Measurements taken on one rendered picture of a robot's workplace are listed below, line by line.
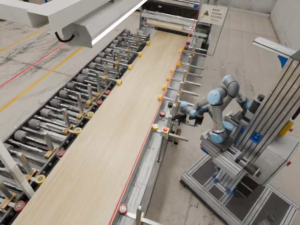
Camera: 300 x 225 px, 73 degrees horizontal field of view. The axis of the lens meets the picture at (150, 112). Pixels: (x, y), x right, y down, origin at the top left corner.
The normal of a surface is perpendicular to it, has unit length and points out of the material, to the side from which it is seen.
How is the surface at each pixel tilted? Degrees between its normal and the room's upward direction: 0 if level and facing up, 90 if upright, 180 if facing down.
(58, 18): 90
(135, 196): 0
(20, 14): 90
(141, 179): 0
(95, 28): 61
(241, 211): 0
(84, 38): 90
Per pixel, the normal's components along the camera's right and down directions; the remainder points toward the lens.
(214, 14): -0.29, 0.64
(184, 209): 0.09, -0.72
